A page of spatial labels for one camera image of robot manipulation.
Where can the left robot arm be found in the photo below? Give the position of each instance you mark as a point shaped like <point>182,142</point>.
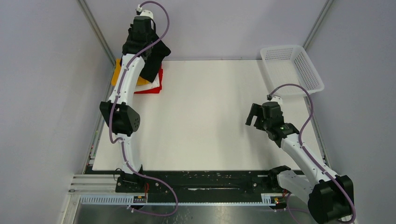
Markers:
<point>122,120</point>

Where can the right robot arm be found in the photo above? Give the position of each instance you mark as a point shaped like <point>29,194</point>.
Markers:
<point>328,196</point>

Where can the folded red t shirt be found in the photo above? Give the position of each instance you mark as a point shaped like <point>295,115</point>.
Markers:
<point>155,90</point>

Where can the folded orange t shirt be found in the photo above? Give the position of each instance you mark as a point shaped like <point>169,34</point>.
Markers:
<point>116,73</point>

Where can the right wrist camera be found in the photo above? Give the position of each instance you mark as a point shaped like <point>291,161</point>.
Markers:
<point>274,98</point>

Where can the right aluminium frame post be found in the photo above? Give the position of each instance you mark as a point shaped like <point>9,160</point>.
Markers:
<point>325,9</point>

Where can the right controller box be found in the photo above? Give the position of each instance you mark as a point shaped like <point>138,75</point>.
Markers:
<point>277,200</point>

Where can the left aluminium frame post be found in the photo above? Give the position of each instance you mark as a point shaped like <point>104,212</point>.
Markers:
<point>97,31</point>

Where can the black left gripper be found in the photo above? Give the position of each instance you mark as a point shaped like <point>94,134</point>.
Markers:
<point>130,31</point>

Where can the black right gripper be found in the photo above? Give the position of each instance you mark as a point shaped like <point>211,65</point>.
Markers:
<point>256,110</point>

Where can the white plastic basket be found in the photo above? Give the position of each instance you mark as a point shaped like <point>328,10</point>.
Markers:
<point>289,64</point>

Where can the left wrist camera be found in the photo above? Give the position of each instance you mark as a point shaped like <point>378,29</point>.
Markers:
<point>146,13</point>

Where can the folded white t shirt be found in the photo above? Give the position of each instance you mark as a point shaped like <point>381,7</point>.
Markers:
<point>151,85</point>

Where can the slotted cable duct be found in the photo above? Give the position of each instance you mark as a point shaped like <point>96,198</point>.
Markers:
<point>255,200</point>

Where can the black t shirt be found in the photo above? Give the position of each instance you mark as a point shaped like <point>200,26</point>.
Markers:
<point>154,61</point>

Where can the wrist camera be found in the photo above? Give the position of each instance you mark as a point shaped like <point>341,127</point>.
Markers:
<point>274,98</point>
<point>146,13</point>

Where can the aluminium frame post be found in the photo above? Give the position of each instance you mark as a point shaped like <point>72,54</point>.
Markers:
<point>97,31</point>
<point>325,9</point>

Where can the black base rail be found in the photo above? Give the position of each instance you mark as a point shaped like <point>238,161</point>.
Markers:
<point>196,185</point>

